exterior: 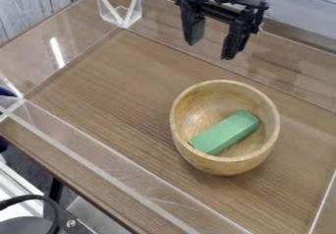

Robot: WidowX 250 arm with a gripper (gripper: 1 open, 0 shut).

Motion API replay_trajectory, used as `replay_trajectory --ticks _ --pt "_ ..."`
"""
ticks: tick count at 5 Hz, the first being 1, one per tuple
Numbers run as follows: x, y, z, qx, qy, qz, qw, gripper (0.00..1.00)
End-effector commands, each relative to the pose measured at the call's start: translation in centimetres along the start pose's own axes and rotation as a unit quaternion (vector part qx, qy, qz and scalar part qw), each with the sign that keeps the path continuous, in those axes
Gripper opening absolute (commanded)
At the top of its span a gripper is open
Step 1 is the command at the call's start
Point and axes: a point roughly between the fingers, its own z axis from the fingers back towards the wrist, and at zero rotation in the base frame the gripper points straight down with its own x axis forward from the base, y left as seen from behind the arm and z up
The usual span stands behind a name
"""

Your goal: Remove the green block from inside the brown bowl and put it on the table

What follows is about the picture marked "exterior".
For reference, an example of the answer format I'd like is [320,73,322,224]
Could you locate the green rectangular block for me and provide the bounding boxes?
[188,110,262,155]

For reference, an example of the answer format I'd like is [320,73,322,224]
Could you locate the brown wooden bowl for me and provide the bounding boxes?
[170,80,282,176]

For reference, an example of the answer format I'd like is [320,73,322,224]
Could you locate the clear acrylic enclosure wall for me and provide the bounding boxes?
[0,0,336,234]

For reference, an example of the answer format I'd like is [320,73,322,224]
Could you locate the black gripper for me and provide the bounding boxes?
[176,0,270,60]

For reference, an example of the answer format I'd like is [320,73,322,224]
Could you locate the grey metal base plate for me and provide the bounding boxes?
[0,209,98,234]

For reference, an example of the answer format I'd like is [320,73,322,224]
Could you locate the black table leg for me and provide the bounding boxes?
[48,178,63,203]

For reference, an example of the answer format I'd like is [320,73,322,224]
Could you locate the black cable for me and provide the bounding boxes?
[0,194,62,234]

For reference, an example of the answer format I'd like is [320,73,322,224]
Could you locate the clear acrylic corner bracket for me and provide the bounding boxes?
[98,0,142,29]

